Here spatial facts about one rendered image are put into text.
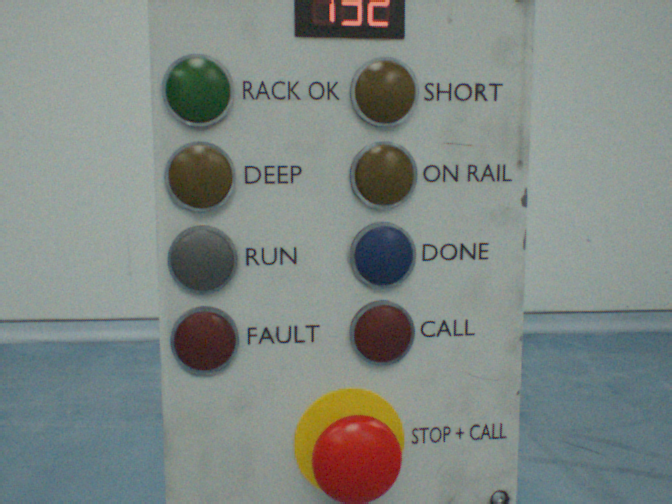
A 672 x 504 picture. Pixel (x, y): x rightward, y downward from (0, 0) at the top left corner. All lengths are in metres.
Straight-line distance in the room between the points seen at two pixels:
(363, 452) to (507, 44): 0.19
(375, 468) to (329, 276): 0.09
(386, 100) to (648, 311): 3.94
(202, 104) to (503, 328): 0.17
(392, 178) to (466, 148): 0.04
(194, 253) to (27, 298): 3.67
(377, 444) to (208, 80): 0.17
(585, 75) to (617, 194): 0.62
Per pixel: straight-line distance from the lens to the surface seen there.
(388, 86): 0.33
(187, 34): 0.33
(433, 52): 0.35
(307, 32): 0.33
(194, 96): 0.32
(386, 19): 0.34
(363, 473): 0.34
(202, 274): 0.33
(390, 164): 0.33
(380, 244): 0.33
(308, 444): 0.36
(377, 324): 0.34
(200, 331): 0.33
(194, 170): 0.32
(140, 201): 3.78
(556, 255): 4.00
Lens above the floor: 0.99
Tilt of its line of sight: 9 degrees down
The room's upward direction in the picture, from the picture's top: straight up
